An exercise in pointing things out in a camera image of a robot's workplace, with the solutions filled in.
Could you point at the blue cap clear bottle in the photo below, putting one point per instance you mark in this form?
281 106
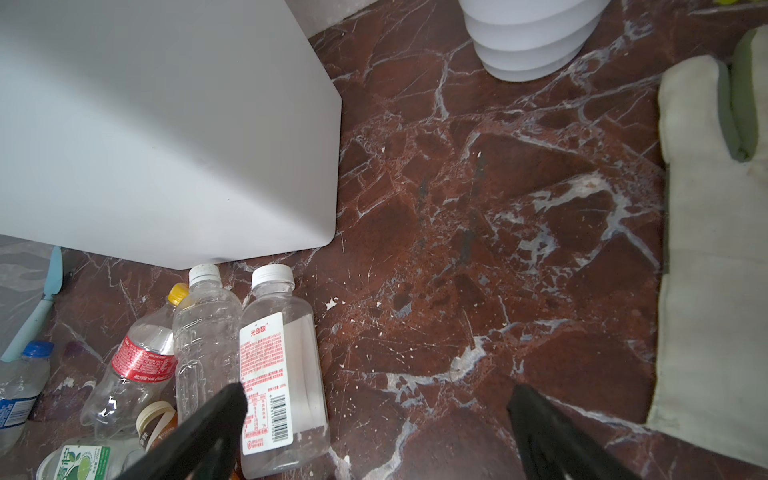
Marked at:
22 382

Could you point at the brown label tea bottle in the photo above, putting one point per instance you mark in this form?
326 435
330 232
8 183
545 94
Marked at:
155 423

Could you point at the white bin with green liner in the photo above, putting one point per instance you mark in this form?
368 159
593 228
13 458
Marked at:
171 133

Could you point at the beige work glove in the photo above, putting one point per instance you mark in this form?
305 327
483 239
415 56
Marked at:
711 367

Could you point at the lime label white cap bottle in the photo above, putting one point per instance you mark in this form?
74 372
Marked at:
90 458

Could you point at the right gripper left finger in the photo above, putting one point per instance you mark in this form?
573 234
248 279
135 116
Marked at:
205 446

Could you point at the square red text label bottle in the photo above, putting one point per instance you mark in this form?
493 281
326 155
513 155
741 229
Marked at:
286 425

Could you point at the potted plant white pot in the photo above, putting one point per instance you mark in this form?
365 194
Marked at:
519 41

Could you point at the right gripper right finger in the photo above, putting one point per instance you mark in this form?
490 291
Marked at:
552 446

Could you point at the red label yellow cap bottle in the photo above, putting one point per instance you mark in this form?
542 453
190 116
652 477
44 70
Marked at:
138 372

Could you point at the clear bottle white cap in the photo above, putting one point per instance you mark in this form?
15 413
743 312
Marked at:
205 340

